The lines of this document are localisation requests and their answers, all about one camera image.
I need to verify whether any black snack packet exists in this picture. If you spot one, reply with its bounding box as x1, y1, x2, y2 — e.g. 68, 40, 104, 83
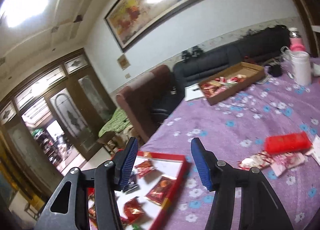
123, 172, 139, 194

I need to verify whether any red gold square packet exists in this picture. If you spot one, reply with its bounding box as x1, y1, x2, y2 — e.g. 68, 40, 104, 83
135, 160, 155, 179

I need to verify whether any red gold snack packet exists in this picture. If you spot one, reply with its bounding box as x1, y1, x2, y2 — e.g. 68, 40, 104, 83
124, 197, 145, 223

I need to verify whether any red white patterned packet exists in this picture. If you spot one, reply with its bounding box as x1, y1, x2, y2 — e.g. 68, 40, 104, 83
238, 151, 274, 171

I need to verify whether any red floral snack packet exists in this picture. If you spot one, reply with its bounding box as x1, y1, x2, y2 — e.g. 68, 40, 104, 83
87, 187, 98, 229

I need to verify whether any strawberry pink snack packet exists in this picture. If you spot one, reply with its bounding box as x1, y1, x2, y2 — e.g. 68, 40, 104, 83
271, 152, 305, 177

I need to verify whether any long red snack pack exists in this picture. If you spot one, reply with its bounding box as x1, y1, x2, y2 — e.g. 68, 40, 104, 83
264, 132, 312, 155

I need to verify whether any pink white snack packet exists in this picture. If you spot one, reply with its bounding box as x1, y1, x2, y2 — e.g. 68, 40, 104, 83
305, 135, 320, 165

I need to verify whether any dark brown snack packet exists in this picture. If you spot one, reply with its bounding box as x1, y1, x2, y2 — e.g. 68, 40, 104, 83
146, 175, 176, 205

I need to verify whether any small wooden stool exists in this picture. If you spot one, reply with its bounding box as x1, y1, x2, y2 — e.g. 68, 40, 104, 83
97, 131, 118, 156

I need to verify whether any red tray white inside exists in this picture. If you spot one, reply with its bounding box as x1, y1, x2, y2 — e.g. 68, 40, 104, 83
86, 150, 189, 230

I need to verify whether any green patterned cushion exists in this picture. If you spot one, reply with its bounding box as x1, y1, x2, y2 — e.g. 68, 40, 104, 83
98, 107, 132, 138

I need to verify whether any wooden glass door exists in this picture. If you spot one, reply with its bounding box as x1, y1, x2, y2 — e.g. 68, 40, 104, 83
1, 49, 116, 196

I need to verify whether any brown armchair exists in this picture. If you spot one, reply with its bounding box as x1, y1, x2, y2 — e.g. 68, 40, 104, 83
116, 64, 172, 142

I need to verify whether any purple floral tablecloth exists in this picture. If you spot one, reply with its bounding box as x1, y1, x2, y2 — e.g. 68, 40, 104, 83
142, 62, 319, 229

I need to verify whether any white notebook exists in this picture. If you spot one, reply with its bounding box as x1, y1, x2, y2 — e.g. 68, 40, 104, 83
184, 83, 204, 101

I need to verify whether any brown cardboard snack tray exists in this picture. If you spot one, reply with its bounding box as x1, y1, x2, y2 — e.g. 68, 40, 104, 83
199, 62, 265, 106

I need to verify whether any small black pouch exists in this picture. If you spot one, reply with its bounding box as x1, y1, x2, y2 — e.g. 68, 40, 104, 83
267, 63, 283, 77

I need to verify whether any white plastic jar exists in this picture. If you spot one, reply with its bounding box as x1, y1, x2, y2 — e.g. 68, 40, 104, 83
290, 51, 312, 86

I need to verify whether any black leather sofa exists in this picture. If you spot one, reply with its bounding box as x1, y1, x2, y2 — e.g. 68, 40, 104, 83
150, 25, 290, 126

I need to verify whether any pink thermos bottle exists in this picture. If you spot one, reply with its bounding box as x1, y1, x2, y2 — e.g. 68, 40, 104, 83
288, 27, 306, 52

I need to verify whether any framed horse painting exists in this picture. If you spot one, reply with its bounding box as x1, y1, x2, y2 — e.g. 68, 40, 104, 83
105, 0, 201, 53

